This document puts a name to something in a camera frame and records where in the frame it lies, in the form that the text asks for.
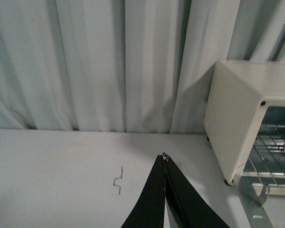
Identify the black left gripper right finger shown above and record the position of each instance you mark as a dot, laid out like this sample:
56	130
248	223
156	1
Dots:
188	208

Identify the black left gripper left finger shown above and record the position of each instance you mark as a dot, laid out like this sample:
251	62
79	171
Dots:
149	209

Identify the white glass oven door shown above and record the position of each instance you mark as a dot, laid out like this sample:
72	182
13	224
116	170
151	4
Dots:
263	203

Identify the white Toshiba toaster oven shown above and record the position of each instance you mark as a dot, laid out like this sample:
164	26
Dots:
243	95

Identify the pale blue curtain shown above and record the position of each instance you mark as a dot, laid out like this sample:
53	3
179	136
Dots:
141	66

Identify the wire oven rack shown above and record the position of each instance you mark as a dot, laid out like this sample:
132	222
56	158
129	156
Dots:
266	161

